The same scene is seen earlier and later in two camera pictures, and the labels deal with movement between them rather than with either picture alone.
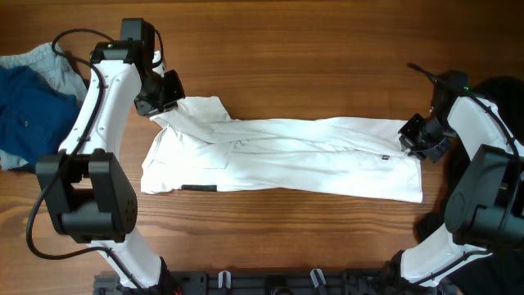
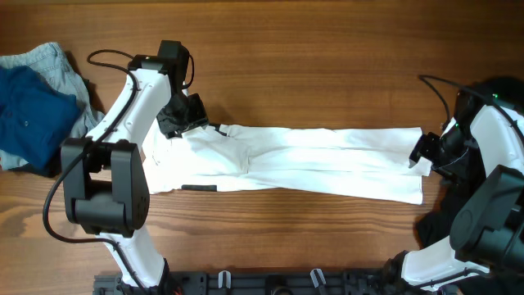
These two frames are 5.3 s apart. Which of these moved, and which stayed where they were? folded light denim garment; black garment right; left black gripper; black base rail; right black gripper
Moved: left black gripper; right black gripper
Stayed: folded light denim garment; black garment right; black base rail
